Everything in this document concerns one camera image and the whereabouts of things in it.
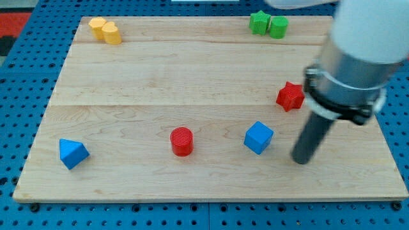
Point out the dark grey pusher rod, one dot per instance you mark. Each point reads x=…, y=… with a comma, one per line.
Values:
x=314, y=131

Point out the blue cube block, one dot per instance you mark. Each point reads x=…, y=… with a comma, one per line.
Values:
x=258, y=137

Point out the red cylinder block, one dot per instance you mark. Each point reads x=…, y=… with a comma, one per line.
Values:
x=182, y=141

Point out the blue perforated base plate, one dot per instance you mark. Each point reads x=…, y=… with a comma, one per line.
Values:
x=35, y=39

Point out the green cylinder block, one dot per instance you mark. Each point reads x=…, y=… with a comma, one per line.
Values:
x=278, y=27

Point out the wooden board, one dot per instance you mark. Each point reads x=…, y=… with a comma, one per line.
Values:
x=213, y=76

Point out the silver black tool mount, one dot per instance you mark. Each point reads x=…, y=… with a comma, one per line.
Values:
x=340, y=86

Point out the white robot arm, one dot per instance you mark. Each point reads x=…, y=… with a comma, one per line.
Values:
x=366, y=43

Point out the yellow heart block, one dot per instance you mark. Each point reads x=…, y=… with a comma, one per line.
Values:
x=111, y=33

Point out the blue triangle block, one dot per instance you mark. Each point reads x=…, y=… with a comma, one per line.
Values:
x=72, y=153

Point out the red star block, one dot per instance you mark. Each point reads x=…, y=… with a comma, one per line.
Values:
x=291, y=96

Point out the green star block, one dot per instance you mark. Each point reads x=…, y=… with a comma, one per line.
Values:
x=259, y=22

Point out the yellow pentagon block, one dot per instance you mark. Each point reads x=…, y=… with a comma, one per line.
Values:
x=96, y=24

